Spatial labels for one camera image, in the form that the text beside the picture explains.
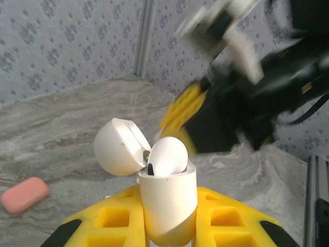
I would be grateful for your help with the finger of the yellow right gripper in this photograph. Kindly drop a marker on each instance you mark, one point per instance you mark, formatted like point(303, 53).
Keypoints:
point(183, 103)
point(191, 113)

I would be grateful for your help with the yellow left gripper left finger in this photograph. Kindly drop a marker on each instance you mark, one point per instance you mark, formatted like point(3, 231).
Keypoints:
point(115, 200)

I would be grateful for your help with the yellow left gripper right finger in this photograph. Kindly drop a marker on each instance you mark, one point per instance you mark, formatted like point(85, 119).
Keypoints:
point(231, 205)

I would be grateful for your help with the white earbud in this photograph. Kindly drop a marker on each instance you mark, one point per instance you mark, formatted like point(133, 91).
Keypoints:
point(168, 154)

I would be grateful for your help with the white earbud charging case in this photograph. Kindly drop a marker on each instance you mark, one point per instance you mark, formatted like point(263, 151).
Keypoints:
point(167, 200)

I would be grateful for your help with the pink earbud charging case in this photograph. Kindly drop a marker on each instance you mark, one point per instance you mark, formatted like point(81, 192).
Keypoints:
point(24, 194)

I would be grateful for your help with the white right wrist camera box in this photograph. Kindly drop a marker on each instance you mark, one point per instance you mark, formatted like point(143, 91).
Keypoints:
point(244, 56)

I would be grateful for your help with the aluminium frame corner post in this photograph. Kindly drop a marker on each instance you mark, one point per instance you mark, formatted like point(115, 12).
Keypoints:
point(145, 38)

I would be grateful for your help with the aluminium frame side rail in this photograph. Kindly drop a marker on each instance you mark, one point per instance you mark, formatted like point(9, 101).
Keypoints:
point(312, 205)

